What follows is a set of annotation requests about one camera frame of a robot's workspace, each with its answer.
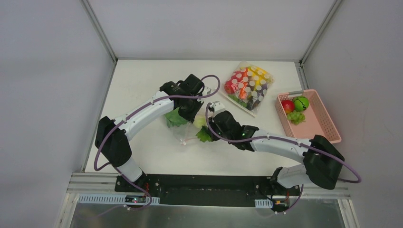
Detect green fake lettuce leaf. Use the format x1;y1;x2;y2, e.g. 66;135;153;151
196;126;213;143

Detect clear zip top bag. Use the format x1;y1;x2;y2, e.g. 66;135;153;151
168;122;200;145

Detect red fake pomegranate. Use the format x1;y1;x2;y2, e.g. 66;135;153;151
281;100;295;114

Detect green fake grapes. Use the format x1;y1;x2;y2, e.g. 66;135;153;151
287;110;306;125

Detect green fake watermelon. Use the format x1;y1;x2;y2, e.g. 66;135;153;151
292;96;310;112

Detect white fake radish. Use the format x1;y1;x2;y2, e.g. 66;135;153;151
192;114;207;129

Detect green fake cabbage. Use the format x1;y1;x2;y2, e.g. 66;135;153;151
164;108;188;128

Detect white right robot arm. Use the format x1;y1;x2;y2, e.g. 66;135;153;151
205;108;346;195

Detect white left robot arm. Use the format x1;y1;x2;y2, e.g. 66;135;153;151
95;74;205;192

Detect pink plastic basket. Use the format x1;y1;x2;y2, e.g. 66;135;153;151
275;89;342;144

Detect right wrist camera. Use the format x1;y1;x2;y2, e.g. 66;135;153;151
208;101;226;117

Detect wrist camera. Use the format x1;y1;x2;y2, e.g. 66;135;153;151
208;101;226;117
198;85;214;98

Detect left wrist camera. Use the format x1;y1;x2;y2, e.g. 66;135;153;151
198;85;214;98

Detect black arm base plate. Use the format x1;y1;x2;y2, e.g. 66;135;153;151
115;174;300;209

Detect aluminium frame front rail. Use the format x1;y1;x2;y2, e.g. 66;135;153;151
67;172;118;193

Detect aluminium frame corner post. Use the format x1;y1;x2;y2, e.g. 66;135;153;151
80;0;118;65

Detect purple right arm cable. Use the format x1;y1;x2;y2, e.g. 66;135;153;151
204;102;362;215

